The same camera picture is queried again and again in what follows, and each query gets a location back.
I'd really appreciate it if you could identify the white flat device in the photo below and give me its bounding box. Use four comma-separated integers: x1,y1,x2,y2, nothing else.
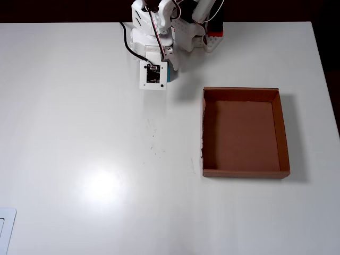
0,208,17,255

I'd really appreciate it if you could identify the white robot base with red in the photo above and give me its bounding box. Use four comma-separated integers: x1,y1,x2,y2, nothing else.
171,18,224,53

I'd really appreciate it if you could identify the red white servo wire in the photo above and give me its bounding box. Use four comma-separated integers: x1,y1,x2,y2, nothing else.
144,5,167,63

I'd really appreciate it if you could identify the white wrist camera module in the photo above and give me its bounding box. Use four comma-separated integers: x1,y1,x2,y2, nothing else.
139,50,169,91

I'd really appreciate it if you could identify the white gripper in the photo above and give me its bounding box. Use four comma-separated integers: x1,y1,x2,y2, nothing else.
130,28,180,72

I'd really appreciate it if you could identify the brown cardboard box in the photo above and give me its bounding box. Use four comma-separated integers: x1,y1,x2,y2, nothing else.
201,86,290,180

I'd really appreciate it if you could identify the blue cube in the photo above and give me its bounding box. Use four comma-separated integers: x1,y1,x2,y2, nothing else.
166,63,177,83

